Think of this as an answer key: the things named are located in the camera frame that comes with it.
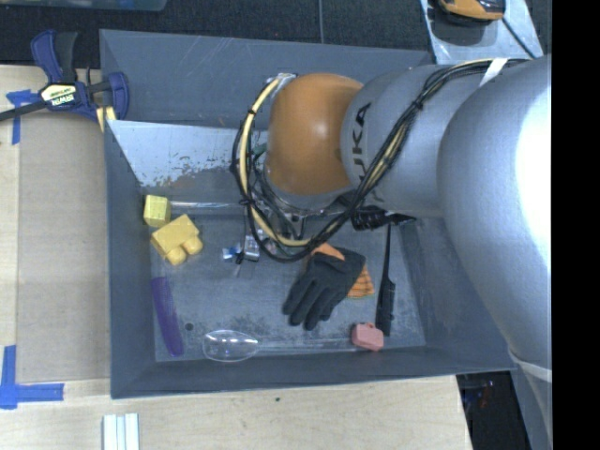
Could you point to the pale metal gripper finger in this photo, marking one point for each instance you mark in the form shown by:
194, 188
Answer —
251, 253

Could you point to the grey metal bin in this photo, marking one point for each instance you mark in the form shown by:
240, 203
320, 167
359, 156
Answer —
262, 307

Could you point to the black glove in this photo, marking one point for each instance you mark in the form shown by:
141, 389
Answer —
323, 284

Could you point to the yellow toy building block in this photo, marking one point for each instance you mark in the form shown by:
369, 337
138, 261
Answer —
175, 239

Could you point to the clear plastic spoon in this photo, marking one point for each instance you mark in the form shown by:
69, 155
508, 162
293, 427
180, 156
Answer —
229, 345

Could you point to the yellow cube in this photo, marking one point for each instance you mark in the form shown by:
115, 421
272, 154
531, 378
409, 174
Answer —
157, 211

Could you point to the purple comb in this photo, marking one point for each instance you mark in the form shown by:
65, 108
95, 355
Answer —
168, 317

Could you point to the black pen-shaped tool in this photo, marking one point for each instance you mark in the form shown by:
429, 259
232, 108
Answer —
385, 303

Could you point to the pink small block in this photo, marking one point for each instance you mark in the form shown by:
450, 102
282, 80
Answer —
368, 336

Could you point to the brown cardboard board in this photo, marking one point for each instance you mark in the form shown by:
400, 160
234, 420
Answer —
61, 251

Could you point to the black cylinder on white bracket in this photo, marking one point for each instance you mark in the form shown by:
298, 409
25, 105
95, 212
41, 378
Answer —
370, 218

